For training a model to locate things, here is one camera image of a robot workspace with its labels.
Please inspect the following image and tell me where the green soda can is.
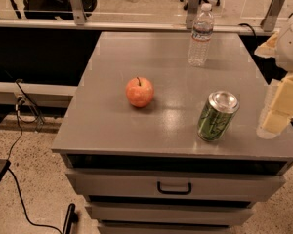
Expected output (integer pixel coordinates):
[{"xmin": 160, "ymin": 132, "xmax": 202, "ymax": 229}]
[{"xmin": 197, "ymin": 91, "xmax": 239, "ymax": 141}]

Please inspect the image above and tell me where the clear plastic water bottle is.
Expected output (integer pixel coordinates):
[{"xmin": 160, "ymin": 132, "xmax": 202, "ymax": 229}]
[{"xmin": 188, "ymin": 3, "xmax": 214, "ymax": 66}]

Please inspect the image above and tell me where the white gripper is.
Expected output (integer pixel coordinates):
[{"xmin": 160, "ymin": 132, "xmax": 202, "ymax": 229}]
[{"xmin": 254, "ymin": 13, "xmax": 293, "ymax": 135}]

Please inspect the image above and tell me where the black stand base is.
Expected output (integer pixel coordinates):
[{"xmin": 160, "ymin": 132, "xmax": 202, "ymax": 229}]
[{"xmin": 63, "ymin": 203, "xmax": 78, "ymax": 234}]

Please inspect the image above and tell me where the metal railing frame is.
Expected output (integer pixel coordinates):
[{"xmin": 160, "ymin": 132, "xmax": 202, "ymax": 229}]
[{"xmin": 0, "ymin": 0, "xmax": 272, "ymax": 35}]

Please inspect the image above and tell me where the grey drawer cabinet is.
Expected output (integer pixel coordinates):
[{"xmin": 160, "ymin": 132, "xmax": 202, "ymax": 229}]
[{"xmin": 53, "ymin": 32, "xmax": 293, "ymax": 234}]

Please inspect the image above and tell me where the black floor cable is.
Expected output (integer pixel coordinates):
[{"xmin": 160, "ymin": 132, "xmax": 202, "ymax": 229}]
[{"xmin": 4, "ymin": 78, "xmax": 63, "ymax": 234}]

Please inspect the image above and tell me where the red apple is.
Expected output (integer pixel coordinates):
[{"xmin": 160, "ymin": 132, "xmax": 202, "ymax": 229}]
[{"xmin": 125, "ymin": 77, "xmax": 154, "ymax": 108}]

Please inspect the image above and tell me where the black drawer handle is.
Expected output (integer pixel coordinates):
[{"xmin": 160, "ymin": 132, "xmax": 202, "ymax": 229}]
[{"xmin": 156, "ymin": 181, "xmax": 192, "ymax": 195}]

